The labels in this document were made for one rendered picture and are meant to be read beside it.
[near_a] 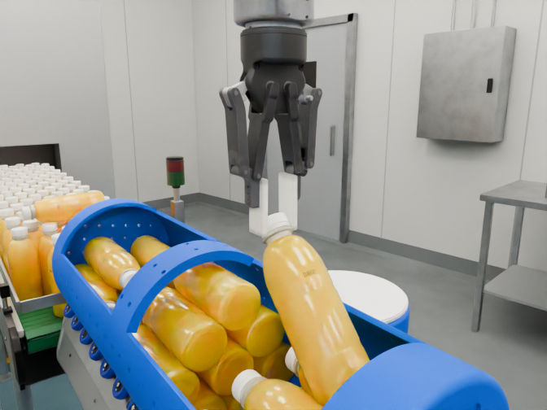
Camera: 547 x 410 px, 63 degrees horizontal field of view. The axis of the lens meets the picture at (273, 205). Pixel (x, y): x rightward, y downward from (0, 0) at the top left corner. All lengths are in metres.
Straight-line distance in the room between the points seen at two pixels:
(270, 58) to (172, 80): 5.66
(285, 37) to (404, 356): 0.34
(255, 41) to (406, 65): 3.70
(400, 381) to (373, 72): 4.02
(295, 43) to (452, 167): 3.54
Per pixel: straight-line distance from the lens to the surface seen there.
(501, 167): 3.85
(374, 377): 0.42
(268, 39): 0.50
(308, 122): 0.55
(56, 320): 1.32
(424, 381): 0.42
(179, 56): 6.23
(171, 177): 1.61
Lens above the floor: 1.46
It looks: 13 degrees down
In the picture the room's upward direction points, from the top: straight up
